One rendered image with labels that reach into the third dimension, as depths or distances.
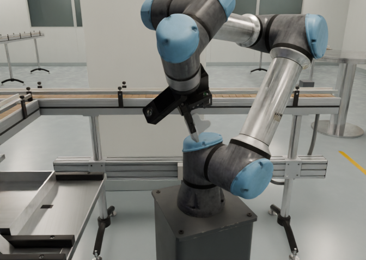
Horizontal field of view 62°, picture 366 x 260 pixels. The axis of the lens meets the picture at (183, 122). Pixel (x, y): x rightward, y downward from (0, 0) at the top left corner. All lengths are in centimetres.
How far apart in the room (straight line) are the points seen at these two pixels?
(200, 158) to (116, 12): 155
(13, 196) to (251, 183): 64
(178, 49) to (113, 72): 176
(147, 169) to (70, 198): 96
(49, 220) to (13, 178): 25
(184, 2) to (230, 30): 24
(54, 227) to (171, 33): 53
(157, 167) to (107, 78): 81
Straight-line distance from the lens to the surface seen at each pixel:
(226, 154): 82
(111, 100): 168
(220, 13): 61
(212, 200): 93
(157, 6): 70
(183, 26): 55
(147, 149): 242
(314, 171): 199
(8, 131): 153
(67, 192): 94
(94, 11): 226
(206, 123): 77
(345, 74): 404
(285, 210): 210
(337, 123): 418
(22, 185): 103
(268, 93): 85
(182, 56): 55
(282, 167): 191
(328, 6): 960
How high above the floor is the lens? 135
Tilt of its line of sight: 19 degrees down
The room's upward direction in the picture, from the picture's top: straight up
